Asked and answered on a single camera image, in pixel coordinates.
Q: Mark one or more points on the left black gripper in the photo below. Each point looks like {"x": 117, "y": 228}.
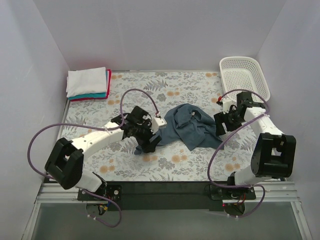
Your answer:
{"x": 146, "y": 137}

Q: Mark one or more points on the white folded t shirt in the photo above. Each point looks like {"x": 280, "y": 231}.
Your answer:
{"x": 87, "y": 81}

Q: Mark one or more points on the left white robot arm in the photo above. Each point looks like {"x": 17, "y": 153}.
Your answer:
{"x": 66, "y": 161}

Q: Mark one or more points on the aluminium frame rail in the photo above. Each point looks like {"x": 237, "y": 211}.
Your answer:
{"x": 276, "y": 191}

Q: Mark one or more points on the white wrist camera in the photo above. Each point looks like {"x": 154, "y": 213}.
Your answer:
{"x": 225, "y": 103}
{"x": 158, "y": 123}

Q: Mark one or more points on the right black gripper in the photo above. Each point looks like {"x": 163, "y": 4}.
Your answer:
{"x": 223, "y": 120}

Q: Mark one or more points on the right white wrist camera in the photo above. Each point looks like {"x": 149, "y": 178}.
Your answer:
{"x": 225, "y": 103}

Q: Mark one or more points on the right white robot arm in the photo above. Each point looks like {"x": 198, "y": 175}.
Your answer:
{"x": 274, "y": 153}

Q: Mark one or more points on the white plastic basket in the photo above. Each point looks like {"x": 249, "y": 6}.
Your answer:
{"x": 242, "y": 72}

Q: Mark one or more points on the teal folded t shirt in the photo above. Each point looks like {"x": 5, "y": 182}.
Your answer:
{"x": 90, "y": 96}

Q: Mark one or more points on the blue grey t shirt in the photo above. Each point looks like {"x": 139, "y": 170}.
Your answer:
{"x": 191, "y": 125}

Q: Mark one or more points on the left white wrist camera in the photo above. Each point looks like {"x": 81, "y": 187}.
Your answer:
{"x": 158, "y": 123}

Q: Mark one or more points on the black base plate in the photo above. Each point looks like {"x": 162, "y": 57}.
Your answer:
{"x": 172, "y": 195}

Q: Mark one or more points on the floral table mat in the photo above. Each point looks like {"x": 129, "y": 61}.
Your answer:
{"x": 174, "y": 162}

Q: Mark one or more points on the red folded t shirt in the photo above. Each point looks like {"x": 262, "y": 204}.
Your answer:
{"x": 100, "y": 98}

